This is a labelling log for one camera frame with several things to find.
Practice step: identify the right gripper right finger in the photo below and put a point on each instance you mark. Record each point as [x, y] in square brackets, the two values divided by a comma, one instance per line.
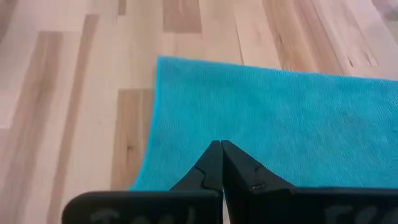
[248, 193]

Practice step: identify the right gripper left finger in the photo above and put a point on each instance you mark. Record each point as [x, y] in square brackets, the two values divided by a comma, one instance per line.
[199, 186]

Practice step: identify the teal microfiber towel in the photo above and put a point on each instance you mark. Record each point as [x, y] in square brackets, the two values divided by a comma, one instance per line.
[264, 118]

